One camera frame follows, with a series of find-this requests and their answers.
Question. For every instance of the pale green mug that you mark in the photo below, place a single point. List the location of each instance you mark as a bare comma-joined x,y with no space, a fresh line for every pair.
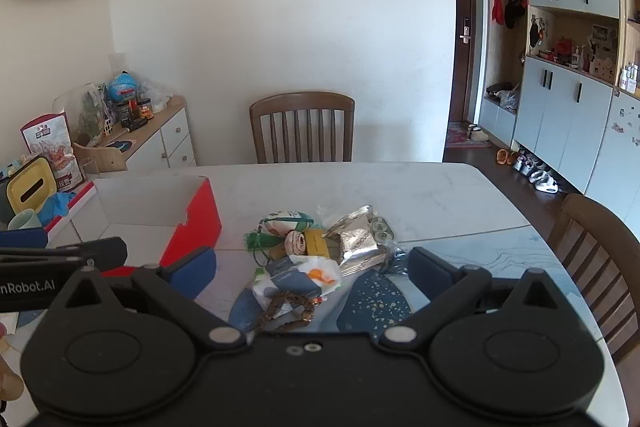
24,221

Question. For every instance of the blue rubber gloves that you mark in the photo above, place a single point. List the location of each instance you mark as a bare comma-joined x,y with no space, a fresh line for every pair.
57,207

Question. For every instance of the white bag with orange print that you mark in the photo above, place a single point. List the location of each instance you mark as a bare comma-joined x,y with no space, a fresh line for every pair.
310,277

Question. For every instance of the clear plastic bags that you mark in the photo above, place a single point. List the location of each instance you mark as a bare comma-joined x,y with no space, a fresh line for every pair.
152,92

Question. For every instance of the orange shoes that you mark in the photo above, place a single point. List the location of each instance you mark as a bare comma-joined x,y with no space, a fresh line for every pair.
502,156

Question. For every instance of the orange label jar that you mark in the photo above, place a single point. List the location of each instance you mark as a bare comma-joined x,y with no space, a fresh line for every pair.
145,108

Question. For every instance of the small yellow box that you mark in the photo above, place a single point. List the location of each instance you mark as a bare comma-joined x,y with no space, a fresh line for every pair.
316,242

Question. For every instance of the patterned door mat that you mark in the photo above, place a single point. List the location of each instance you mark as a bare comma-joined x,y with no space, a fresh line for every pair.
455,138

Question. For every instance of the beige slippers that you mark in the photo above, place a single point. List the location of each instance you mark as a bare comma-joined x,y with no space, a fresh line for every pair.
477,134

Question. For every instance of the dark wooden chair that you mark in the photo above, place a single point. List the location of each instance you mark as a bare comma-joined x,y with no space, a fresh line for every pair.
595,227

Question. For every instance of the clear plastic glasses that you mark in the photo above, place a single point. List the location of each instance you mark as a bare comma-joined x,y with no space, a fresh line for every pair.
382,227

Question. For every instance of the yellow tissue box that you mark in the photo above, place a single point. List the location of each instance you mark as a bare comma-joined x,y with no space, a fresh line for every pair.
30,187

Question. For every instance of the white wooden sideboard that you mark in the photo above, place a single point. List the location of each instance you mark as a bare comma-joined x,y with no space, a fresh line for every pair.
172,137

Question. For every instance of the white sneakers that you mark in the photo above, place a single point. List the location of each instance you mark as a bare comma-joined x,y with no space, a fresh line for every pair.
545,183

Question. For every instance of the blue mouse pad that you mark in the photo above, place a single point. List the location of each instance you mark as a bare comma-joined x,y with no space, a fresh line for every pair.
116,145

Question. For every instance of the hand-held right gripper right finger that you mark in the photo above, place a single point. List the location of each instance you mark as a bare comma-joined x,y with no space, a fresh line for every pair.
430,269

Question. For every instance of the person's left hand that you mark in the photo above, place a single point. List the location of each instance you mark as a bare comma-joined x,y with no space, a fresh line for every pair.
11,384

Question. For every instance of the red cardboard box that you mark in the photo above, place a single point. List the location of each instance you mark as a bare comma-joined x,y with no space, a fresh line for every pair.
195,227

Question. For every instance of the red hat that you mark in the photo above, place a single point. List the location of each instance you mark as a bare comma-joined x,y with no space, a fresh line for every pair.
497,9

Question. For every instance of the wooden slat-back chair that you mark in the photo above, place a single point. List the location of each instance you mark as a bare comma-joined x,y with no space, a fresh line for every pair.
300,107

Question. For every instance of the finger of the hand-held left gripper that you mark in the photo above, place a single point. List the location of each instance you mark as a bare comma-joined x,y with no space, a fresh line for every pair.
22,238
107,252

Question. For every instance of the puzzle cube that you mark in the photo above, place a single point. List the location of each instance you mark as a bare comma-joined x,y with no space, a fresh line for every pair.
109,127

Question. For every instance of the glass dome terrarium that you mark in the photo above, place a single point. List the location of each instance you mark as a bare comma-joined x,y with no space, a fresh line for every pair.
82,112

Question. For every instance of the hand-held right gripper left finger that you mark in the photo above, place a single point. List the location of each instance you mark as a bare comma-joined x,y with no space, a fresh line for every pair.
192,274

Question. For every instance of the red white snack bag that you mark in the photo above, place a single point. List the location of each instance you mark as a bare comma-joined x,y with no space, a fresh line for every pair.
50,142

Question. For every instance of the blue globe ball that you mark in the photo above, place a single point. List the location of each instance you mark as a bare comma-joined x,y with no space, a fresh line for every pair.
122,87

